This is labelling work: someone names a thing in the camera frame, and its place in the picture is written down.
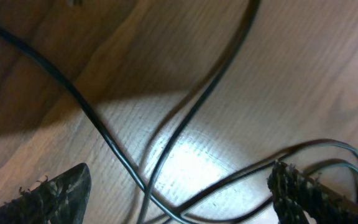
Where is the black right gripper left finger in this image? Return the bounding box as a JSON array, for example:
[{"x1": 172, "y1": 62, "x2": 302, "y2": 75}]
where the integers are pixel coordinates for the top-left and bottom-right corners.
[{"x1": 0, "y1": 163, "x2": 91, "y2": 224}]

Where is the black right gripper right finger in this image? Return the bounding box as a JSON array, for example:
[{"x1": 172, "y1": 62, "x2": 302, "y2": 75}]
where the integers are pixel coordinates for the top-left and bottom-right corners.
[{"x1": 267, "y1": 162, "x2": 358, "y2": 224}]

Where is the thin black cable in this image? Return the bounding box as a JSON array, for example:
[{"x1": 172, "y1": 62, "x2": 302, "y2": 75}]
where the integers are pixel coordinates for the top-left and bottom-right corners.
[{"x1": 141, "y1": 139, "x2": 358, "y2": 224}]

